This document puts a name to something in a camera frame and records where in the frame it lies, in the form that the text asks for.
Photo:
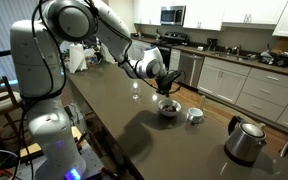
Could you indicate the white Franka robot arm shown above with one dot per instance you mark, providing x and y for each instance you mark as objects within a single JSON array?
[{"x": 47, "y": 133}]

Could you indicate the stainless steel microwave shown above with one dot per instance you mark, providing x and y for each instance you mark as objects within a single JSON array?
[{"x": 172, "y": 15}]

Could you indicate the stainless steel electric kettle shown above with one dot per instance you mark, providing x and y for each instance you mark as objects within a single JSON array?
[{"x": 245, "y": 143}]

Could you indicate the white kitchen cabinets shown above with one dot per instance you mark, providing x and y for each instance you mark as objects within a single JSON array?
[
  {"x": 210, "y": 13},
  {"x": 250, "y": 86}
]

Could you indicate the small white counter cup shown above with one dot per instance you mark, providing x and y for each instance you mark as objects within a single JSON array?
[{"x": 200, "y": 48}]

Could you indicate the dish rack with dishes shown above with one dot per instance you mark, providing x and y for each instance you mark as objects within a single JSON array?
[{"x": 277, "y": 59}]

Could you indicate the white lower kitchen cabinets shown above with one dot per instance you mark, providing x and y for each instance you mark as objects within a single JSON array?
[{"x": 250, "y": 86}]

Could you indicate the metal spoon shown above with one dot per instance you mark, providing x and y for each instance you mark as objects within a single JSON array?
[{"x": 167, "y": 101}]

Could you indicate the chrome sink faucet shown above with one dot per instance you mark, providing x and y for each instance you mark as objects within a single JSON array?
[{"x": 236, "y": 50}]

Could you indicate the printed cardboard box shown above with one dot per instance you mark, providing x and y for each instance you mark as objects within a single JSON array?
[{"x": 91, "y": 57}]

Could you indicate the narrow white cabinet door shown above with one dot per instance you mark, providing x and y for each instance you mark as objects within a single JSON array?
[{"x": 174, "y": 60}]

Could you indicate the white ceramic bowl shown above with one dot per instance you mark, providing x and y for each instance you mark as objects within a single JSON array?
[{"x": 175, "y": 112}]

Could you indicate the white cabinet beside stove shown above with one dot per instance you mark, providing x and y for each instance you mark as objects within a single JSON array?
[{"x": 135, "y": 50}]

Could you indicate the vertical window blinds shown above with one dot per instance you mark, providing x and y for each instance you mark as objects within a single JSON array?
[{"x": 0, "y": 20}]

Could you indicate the black and steel stove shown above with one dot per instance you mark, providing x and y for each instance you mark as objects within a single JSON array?
[{"x": 174, "y": 38}]

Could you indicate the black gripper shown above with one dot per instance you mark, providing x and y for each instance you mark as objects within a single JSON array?
[{"x": 170, "y": 79}]

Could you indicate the mixed nuts and dried fruit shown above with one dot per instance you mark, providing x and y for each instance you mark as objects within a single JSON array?
[{"x": 168, "y": 108}]

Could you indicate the white ceramic cup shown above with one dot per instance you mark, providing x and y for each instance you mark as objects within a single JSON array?
[{"x": 194, "y": 116}]

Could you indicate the light wooden board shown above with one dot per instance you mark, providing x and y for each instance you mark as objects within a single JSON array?
[{"x": 29, "y": 149}]

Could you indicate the dark bottle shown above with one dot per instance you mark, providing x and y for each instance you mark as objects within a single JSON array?
[{"x": 157, "y": 34}]

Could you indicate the white upper kitchen cabinets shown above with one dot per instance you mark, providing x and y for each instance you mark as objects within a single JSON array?
[{"x": 210, "y": 13}]

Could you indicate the stainless steel dishwasher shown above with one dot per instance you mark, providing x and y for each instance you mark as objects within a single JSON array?
[{"x": 190, "y": 66}]

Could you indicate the clear drinking glass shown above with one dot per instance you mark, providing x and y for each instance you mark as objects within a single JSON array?
[{"x": 136, "y": 91}]

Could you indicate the black coffee maker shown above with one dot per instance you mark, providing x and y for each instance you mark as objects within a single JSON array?
[{"x": 212, "y": 44}]

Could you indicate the wooden stool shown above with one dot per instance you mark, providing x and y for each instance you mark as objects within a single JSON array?
[{"x": 0, "y": 100}]

